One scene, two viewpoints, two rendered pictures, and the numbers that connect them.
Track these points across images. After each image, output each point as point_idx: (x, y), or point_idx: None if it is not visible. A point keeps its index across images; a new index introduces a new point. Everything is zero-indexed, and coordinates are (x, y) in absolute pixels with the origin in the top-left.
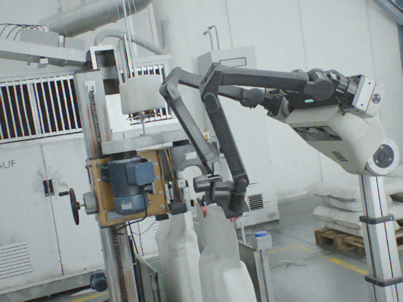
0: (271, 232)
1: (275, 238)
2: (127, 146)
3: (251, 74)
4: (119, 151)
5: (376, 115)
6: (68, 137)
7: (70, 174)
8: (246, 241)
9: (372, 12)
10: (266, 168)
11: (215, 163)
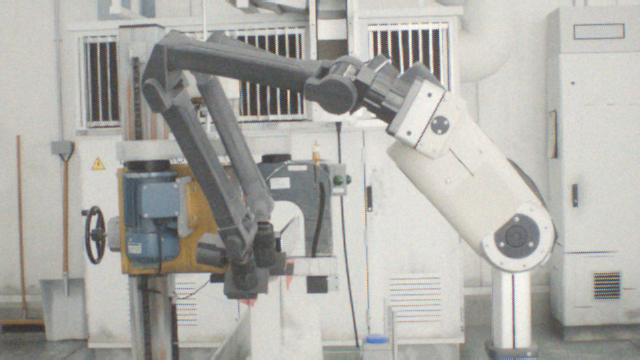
0: (625, 343)
1: (621, 356)
2: (142, 152)
3: (218, 54)
4: (130, 158)
5: (490, 158)
6: (274, 127)
7: None
8: (570, 350)
9: None
10: (637, 227)
11: (258, 201)
